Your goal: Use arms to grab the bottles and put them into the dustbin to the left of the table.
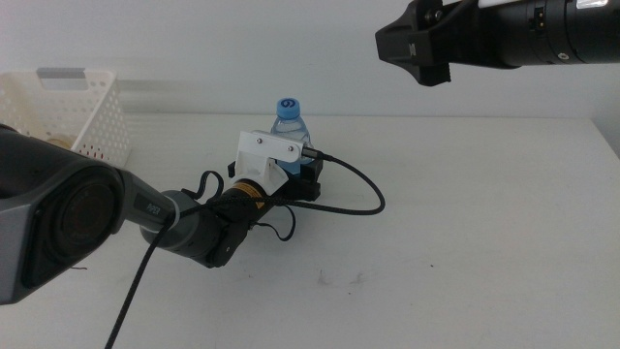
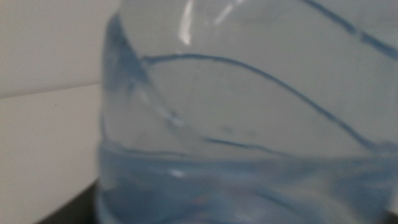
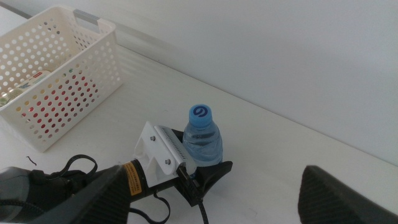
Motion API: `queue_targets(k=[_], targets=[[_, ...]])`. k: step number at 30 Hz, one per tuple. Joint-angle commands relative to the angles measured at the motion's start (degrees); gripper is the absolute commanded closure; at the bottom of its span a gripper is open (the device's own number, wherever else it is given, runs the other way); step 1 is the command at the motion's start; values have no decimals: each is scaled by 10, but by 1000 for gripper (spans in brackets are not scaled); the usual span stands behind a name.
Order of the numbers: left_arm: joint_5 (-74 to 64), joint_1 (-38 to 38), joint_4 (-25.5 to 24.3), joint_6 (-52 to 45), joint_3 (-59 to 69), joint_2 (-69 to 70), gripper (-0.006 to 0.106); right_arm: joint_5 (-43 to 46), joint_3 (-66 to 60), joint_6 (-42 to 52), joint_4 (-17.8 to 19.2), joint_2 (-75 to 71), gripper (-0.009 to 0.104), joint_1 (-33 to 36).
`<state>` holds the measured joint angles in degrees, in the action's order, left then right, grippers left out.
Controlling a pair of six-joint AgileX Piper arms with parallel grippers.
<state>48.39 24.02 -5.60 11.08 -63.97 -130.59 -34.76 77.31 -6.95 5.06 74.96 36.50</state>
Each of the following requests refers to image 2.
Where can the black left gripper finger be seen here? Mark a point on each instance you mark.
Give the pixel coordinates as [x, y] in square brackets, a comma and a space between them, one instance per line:
[77, 208]

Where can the clear water bottle blue cap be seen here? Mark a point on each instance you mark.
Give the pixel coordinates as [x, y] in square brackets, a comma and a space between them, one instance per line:
[248, 109]

